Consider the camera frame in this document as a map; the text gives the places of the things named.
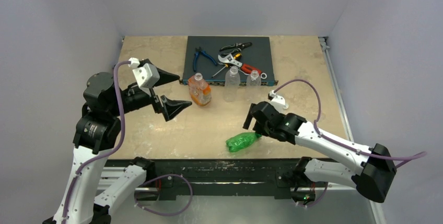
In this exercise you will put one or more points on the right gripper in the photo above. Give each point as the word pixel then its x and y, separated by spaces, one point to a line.
pixel 252 117

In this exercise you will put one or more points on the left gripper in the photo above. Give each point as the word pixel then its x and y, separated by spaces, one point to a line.
pixel 170 107

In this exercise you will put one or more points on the green plastic bottle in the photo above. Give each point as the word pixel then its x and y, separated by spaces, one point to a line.
pixel 242 141

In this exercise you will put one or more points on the orange label plastic bottle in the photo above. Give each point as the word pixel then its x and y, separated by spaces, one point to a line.
pixel 199 90

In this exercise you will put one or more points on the slim clear plastic bottle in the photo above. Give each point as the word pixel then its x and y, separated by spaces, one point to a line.
pixel 253 79

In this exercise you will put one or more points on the large clear plastic bottle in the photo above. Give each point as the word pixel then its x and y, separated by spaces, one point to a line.
pixel 232 83

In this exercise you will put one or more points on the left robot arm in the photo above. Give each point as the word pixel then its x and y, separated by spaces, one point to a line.
pixel 100 132

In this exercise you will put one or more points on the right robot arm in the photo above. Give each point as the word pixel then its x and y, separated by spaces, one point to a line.
pixel 370 170

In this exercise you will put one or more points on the yellow black screwdriver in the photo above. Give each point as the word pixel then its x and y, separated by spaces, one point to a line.
pixel 223 67

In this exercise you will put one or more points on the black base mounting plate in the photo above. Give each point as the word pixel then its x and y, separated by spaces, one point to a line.
pixel 225 177

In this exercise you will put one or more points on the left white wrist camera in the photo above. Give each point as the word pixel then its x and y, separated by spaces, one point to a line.
pixel 145 73

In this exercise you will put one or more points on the red handled adjustable wrench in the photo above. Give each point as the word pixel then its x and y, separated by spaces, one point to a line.
pixel 229 60

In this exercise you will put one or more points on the black network switch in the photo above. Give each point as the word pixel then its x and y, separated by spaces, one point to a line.
pixel 258 55

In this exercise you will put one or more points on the aluminium frame rail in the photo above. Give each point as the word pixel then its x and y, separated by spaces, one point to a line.
pixel 111 174

